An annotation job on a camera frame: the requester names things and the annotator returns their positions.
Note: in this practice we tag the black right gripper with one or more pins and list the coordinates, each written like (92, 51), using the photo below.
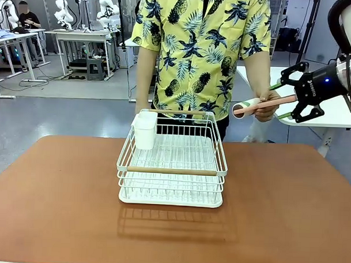
(318, 84)

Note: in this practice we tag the person's right forearm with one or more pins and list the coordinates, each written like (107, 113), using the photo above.
(145, 75)

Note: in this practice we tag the person's left forearm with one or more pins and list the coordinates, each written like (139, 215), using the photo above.
(256, 73)

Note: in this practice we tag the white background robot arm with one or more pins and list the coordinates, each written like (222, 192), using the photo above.
(64, 15)
(107, 12)
(8, 11)

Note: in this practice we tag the person's left hand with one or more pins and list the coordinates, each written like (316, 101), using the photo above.
(265, 113)

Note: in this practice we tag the white side table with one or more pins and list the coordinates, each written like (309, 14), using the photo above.
(280, 96)

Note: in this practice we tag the black bag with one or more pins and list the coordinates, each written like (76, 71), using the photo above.
(286, 38)

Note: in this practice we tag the white plastic bag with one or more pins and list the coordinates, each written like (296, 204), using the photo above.
(254, 134)

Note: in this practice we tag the black tripod stand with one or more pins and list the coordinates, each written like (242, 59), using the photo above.
(308, 29)

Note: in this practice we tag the black trousers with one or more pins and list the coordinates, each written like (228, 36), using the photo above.
(225, 129)

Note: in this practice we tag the person in yellow shirt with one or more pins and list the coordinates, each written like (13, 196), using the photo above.
(195, 51)

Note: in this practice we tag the white plastic utensil cup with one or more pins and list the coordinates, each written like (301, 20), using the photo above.
(145, 132)

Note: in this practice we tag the white drain tray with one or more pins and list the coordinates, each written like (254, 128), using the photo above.
(170, 196)

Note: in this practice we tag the grey plastic stool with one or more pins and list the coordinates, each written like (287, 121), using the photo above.
(95, 68)

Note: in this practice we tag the white background desk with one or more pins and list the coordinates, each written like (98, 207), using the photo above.
(17, 36)
(80, 36)

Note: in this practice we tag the seated person black shirt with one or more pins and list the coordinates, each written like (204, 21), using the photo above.
(28, 16)

